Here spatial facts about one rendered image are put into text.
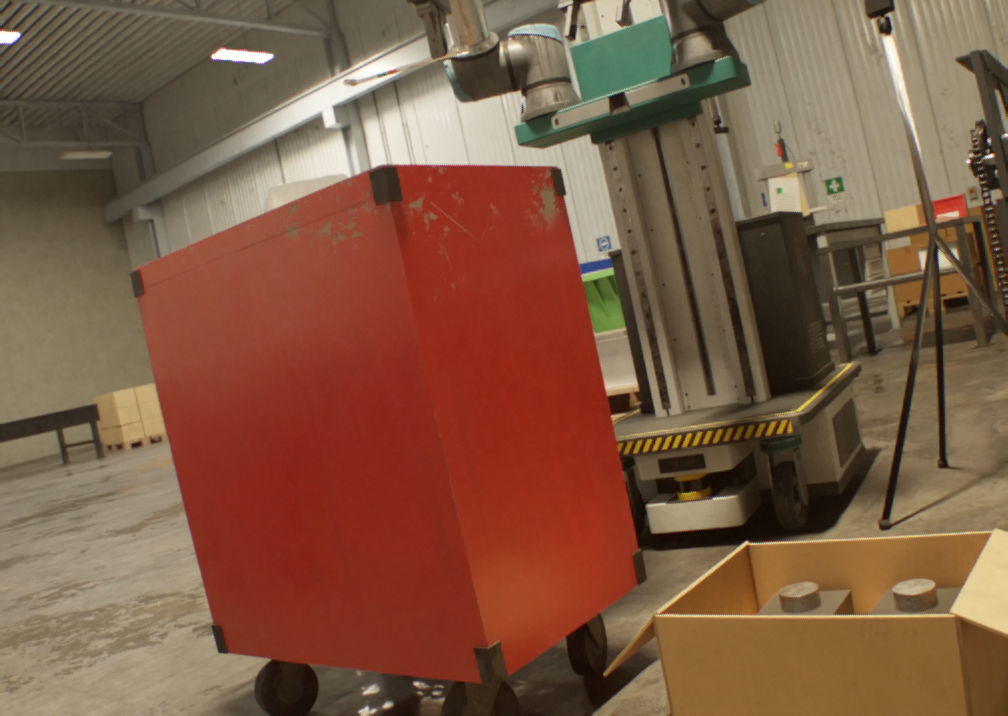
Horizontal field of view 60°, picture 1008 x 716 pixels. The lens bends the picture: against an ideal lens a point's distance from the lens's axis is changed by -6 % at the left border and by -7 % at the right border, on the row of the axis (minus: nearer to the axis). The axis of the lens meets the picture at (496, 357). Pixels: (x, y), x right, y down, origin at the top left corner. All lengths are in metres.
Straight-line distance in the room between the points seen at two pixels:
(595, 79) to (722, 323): 0.80
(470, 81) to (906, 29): 11.59
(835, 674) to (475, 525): 0.55
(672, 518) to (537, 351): 1.06
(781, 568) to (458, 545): 0.54
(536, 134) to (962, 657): 1.92
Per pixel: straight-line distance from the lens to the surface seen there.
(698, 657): 1.33
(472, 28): 2.68
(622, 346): 4.48
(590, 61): 2.80
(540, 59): 2.71
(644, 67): 2.73
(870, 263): 7.50
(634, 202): 2.76
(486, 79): 2.72
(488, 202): 1.53
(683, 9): 2.55
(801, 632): 1.25
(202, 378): 1.77
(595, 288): 5.47
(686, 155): 2.75
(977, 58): 2.85
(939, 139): 13.74
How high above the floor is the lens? 0.67
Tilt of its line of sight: 2 degrees down
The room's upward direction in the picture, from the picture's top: 12 degrees counter-clockwise
